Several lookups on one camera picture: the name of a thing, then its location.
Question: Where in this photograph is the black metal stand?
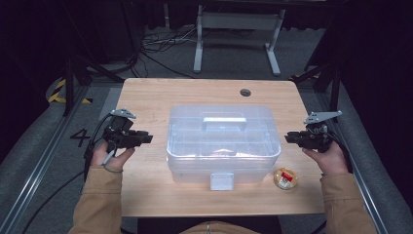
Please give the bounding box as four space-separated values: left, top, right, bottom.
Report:
288 61 343 124
61 0 127 117

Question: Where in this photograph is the person's tan jacket torso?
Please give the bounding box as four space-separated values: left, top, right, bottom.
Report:
178 220 261 234

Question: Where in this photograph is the white metal desk frame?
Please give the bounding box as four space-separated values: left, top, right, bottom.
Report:
193 4 286 78

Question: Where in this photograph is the person's right hand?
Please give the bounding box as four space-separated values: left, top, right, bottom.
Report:
301 141 349 176

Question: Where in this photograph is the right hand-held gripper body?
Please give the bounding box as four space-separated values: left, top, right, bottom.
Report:
303 110 344 154

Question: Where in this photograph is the aluminium floor rail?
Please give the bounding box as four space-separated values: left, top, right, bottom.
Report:
0 85 92 234
316 91 391 234

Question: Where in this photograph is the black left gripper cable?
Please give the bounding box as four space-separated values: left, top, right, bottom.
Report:
20 113 114 234

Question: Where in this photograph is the yellow black hazard tape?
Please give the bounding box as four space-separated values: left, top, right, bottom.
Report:
47 78 94 105

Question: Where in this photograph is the clear plastic storage box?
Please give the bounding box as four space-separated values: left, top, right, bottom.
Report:
166 103 282 192

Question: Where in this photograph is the person's left hand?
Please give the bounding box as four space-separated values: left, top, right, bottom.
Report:
91 141 136 174

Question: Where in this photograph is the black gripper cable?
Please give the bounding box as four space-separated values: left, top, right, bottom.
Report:
325 129 356 176
20 113 114 234

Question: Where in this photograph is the grey wrist cord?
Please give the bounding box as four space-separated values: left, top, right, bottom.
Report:
101 147 126 175

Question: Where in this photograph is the tangle of floor cables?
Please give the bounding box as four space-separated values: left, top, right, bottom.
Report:
131 24 200 80

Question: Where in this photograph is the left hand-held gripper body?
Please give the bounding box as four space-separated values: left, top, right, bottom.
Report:
102 108 138 151

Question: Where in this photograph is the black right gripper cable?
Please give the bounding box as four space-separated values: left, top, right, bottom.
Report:
325 129 356 176

